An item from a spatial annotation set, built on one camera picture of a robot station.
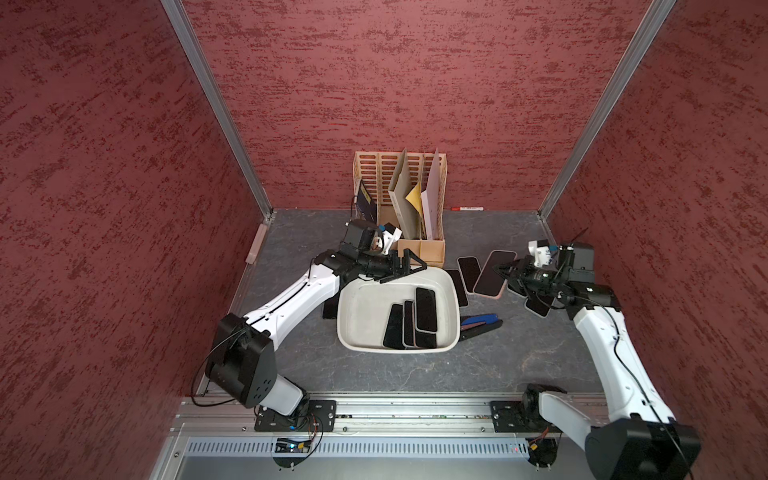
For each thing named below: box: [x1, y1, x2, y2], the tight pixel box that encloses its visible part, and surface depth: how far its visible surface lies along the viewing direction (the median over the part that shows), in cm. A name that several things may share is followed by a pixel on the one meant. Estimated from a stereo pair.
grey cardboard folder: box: [388, 148, 421, 239], surface depth 93 cm
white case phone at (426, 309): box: [416, 287, 437, 332], surface depth 92 cm
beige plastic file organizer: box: [352, 151, 448, 268], surface depth 102 cm
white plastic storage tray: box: [337, 267, 461, 351], surface depth 93 cm
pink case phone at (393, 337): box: [382, 302, 406, 350], surface depth 89 cm
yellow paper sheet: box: [405, 182, 423, 217], surface depth 91 cm
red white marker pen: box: [450, 206, 484, 212], surface depth 125 cm
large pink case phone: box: [473, 250, 518, 299], surface depth 77 cm
